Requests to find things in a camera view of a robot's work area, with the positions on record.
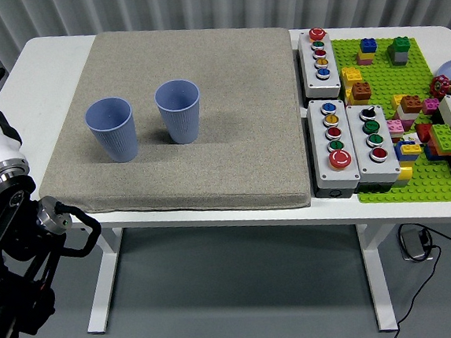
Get blue ribbed plastic cup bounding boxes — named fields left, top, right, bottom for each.
left=153, top=77, right=205, bottom=147
left=83, top=95, right=139, bottom=166

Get white table leg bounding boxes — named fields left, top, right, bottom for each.
left=354, top=220, right=401, bottom=334
left=79, top=226, right=132, bottom=335

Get grey-brown fabric mat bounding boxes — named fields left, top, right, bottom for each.
left=24, top=15, right=312, bottom=231

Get five-button box small red stop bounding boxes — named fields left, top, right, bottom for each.
left=294, top=25, right=344, bottom=103

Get five-button box large red stop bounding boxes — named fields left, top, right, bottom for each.
left=305, top=96, right=363, bottom=201

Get brown toy brick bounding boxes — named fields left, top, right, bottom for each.
left=350, top=80, right=374, bottom=102

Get four-button box black selector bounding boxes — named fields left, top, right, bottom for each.
left=345, top=100, right=405, bottom=195

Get blue yellow pink brick stack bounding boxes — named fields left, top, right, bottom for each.
left=355, top=36, right=381, bottom=68

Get pink toy brick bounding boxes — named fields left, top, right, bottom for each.
left=386, top=117, right=417, bottom=144

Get yellow toy brick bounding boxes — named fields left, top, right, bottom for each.
left=391, top=159, right=416, bottom=190

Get green grey brick stack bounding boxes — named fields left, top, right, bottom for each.
left=386, top=35, right=413, bottom=69

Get orange white yellow brick stack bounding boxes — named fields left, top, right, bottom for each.
left=390, top=91, right=424, bottom=123

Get green studded baseplate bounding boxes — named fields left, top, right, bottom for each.
left=328, top=28, right=451, bottom=212

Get grey power adapter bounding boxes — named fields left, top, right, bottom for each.
left=399, top=228, right=427, bottom=260

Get red toy brick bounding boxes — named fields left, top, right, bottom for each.
left=414, top=121, right=437, bottom=144

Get blue toy brick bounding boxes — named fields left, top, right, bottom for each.
left=423, top=143, right=451, bottom=163

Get magenta toy brick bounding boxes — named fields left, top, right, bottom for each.
left=421, top=96, right=442, bottom=116

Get red toy handwheel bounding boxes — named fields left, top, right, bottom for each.
left=428, top=73, right=451, bottom=98

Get green orange toy brick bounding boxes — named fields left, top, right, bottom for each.
left=428, top=121, right=451, bottom=159

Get black power cable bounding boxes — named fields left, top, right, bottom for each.
left=383, top=220, right=451, bottom=338

